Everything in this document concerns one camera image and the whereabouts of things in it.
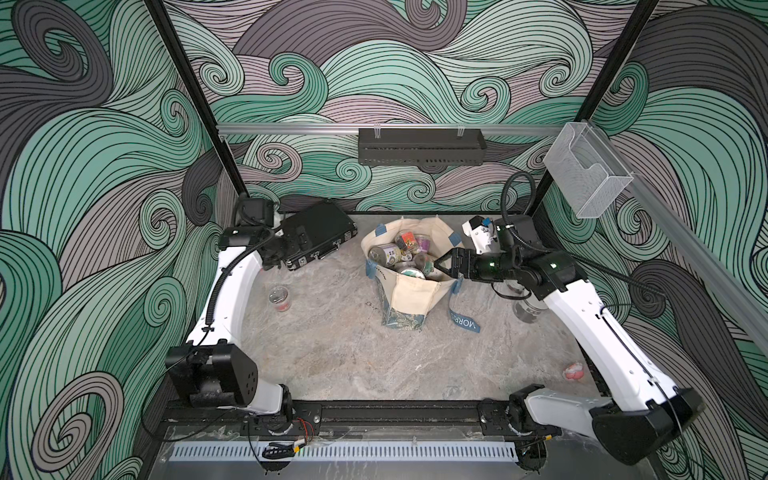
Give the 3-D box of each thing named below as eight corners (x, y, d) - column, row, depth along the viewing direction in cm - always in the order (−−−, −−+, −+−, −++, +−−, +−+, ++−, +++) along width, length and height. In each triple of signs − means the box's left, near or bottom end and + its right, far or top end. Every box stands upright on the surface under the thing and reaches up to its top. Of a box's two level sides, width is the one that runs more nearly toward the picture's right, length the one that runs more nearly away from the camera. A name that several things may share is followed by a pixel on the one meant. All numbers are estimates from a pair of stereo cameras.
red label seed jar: (272, 313, 95) (266, 303, 89) (276, 296, 98) (270, 286, 93) (291, 313, 95) (286, 303, 89) (294, 296, 98) (290, 286, 93)
